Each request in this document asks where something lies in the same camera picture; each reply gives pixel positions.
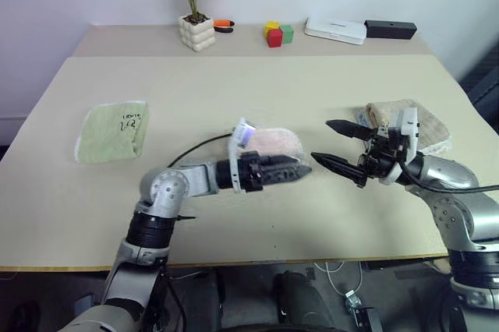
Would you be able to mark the pink towel with white trim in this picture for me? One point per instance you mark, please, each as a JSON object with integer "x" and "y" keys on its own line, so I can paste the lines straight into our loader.
{"x": 273, "y": 141}

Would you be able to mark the folded blue towel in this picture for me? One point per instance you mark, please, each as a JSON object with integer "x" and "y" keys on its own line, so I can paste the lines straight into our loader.
{"x": 362, "y": 117}

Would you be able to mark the flat white box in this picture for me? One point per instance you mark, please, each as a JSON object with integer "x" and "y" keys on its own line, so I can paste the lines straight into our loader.
{"x": 335, "y": 30}

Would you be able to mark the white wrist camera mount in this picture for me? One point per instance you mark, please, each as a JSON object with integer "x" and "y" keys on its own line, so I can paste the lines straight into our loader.
{"x": 409, "y": 121}
{"x": 235, "y": 160}

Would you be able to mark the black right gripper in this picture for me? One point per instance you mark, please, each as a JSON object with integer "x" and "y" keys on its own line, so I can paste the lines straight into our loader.
{"x": 380, "y": 152}

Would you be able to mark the cream bubbled plant pot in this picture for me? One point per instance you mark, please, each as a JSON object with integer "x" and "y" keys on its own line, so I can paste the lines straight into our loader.
{"x": 197, "y": 36}

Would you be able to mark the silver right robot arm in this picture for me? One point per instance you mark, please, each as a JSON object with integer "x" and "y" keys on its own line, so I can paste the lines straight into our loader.
{"x": 448, "y": 176}

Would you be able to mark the dark rounded shape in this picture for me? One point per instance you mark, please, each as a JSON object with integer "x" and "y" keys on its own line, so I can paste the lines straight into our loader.
{"x": 300, "y": 301}

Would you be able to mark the folded beige towel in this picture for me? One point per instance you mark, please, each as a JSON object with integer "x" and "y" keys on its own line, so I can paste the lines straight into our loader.
{"x": 432, "y": 125}

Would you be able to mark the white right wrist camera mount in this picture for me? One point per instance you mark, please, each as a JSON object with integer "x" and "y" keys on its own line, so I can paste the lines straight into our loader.
{"x": 409, "y": 121}

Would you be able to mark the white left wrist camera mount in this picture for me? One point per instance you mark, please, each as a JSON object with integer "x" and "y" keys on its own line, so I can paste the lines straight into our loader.
{"x": 235, "y": 160}

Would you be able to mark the red wooden block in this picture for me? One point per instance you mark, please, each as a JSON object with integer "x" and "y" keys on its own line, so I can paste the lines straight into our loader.
{"x": 274, "y": 38}

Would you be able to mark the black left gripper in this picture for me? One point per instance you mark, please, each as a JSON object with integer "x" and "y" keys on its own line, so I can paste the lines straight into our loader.
{"x": 253, "y": 172}

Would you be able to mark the yellow wooden block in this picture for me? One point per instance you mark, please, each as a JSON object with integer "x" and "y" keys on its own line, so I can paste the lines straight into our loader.
{"x": 271, "y": 25}

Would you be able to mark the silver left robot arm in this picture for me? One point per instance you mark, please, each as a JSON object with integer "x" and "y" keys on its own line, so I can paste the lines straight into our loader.
{"x": 167, "y": 191}

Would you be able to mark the green wooden block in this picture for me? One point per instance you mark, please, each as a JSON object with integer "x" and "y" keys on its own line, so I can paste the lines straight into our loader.
{"x": 287, "y": 34}

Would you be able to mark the long black box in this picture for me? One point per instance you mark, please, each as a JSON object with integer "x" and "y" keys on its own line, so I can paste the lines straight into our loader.
{"x": 390, "y": 29}

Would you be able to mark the dark grey furniture piece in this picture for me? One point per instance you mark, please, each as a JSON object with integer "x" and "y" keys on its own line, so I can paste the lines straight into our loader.
{"x": 485, "y": 94}

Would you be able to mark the folded green towel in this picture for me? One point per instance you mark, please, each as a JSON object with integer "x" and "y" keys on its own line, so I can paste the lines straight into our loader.
{"x": 105, "y": 137}

